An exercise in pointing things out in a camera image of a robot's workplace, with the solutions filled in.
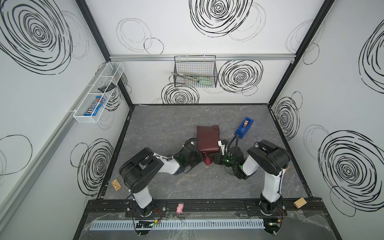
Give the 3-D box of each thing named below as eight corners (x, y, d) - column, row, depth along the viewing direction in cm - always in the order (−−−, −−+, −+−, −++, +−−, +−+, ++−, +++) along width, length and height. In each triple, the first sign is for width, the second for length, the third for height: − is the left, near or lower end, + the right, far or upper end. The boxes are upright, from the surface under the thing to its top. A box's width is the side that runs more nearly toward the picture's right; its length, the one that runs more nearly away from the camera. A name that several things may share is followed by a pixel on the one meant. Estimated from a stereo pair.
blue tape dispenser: (234, 134, 104) (236, 129, 99) (243, 121, 112) (245, 116, 107) (243, 139, 102) (245, 134, 97) (252, 126, 109) (254, 120, 104)
